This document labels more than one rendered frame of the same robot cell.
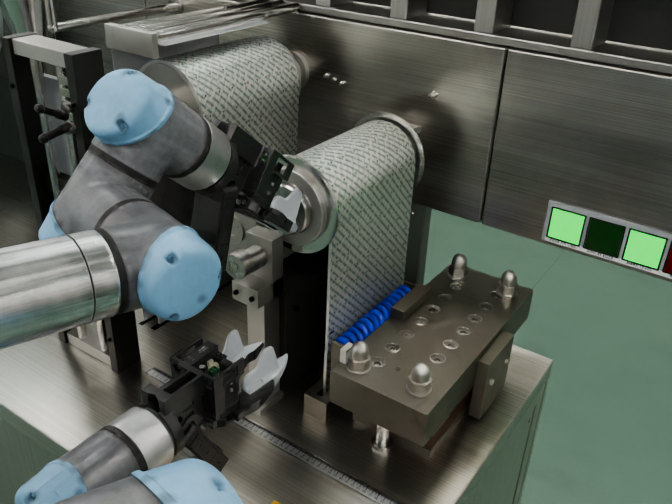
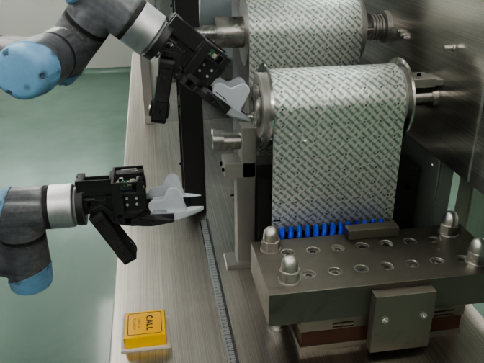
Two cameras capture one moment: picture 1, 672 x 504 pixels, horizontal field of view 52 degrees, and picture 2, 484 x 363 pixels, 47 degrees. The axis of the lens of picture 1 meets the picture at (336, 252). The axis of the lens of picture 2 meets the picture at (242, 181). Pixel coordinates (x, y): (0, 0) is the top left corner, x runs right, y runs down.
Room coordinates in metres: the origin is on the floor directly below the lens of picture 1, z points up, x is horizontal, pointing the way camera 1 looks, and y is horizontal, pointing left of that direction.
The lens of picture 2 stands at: (0.21, -0.62, 1.55)
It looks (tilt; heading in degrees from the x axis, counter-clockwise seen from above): 25 degrees down; 48
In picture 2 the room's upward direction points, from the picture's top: straight up
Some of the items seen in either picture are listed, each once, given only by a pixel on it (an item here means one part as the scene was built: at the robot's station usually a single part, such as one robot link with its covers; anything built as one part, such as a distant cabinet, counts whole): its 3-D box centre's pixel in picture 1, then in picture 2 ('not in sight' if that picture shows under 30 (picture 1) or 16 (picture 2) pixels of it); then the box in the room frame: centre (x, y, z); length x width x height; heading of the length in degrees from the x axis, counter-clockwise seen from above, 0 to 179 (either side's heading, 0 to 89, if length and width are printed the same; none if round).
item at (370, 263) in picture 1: (370, 270); (335, 186); (0.96, -0.06, 1.11); 0.23 x 0.01 x 0.18; 147
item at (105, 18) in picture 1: (118, 16); not in sight; (1.34, 0.43, 1.41); 0.30 x 0.04 x 0.04; 147
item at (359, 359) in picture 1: (359, 354); (271, 238); (0.81, -0.04, 1.05); 0.04 x 0.04 x 0.04
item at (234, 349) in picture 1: (235, 349); (173, 189); (0.73, 0.13, 1.11); 0.09 x 0.03 x 0.06; 156
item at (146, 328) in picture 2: not in sight; (145, 328); (0.61, 0.06, 0.91); 0.07 x 0.07 x 0.02; 57
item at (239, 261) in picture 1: (238, 264); (217, 139); (0.84, 0.14, 1.18); 0.04 x 0.02 x 0.04; 57
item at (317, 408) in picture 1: (363, 363); not in sight; (0.96, -0.06, 0.92); 0.28 x 0.04 x 0.04; 147
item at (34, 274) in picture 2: not in sight; (19, 258); (0.49, 0.26, 1.01); 0.11 x 0.08 x 0.11; 120
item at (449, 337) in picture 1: (439, 340); (372, 270); (0.92, -0.18, 1.00); 0.40 x 0.16 x 0.06; 147
